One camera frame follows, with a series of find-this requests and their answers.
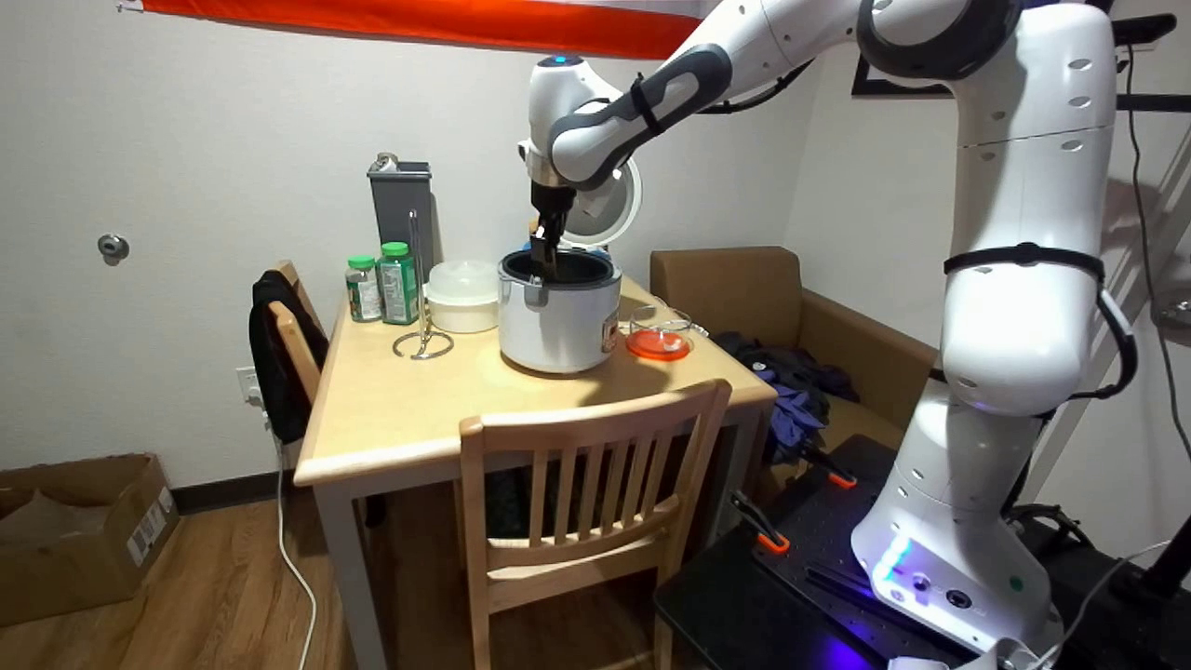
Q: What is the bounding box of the orange plastic lid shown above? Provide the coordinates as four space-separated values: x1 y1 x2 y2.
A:
624 328 687 360

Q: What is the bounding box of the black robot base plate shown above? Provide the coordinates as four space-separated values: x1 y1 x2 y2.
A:
654 435 1191 670

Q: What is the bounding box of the metal wire rack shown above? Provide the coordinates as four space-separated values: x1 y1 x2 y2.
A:
391 314 454 360

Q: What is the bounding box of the chair with black jacket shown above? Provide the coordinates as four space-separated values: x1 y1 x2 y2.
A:
248 265 326 444

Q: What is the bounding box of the red wall banner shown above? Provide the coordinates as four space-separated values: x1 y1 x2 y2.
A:
140 0 716 58

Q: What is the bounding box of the purple cloth pile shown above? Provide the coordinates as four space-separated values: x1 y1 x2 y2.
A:
716 332 855 460

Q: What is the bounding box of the white plastic container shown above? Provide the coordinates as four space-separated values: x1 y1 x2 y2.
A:
423 259 500 336

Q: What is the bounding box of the white power cable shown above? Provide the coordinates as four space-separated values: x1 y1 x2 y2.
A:
268 440 323 670

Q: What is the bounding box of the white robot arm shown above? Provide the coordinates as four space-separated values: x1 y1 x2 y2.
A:
520 0 1125 666

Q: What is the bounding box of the framed wall picture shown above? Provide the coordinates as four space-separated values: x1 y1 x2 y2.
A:
851 58 946 97

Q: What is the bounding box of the cardboard box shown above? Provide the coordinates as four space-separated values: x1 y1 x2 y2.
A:
0 453 176 625

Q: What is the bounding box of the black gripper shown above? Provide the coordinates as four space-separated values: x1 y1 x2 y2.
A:
531 182 573 248

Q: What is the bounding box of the wooden chair near robot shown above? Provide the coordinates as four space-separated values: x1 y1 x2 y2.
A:
458 381 730 670

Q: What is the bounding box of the brown sofa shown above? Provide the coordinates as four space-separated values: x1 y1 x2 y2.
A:
653 244 936 448

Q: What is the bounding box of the light wooden table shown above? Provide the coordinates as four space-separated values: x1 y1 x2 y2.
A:
295 315 776 670

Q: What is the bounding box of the white rice cooker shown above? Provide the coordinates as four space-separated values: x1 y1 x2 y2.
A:
500 159 639 375

